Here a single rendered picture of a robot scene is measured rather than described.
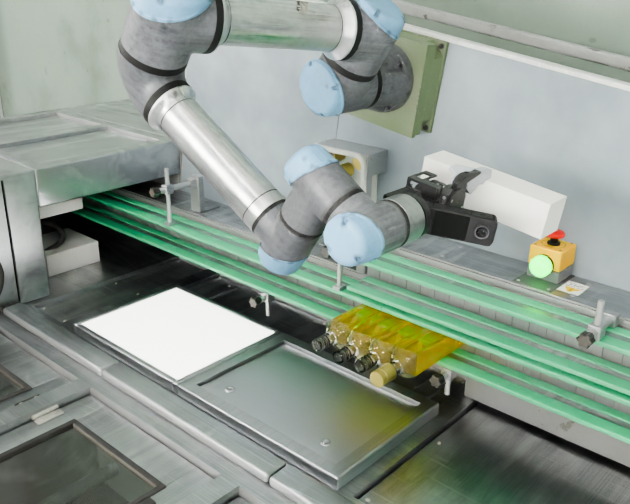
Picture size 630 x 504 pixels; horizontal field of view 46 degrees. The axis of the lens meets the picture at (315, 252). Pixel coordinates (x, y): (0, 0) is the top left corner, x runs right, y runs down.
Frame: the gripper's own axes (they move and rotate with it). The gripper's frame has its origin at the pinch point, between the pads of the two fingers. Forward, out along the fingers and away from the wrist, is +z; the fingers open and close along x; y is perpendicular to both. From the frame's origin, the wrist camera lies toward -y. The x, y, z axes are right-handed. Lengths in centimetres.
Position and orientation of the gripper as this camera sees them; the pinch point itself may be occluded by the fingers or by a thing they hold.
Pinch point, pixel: (485, 193)
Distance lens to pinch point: 128.3
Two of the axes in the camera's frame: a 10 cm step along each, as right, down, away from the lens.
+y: -7.4, -3.9, 5.6
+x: -1.2, 8.8, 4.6
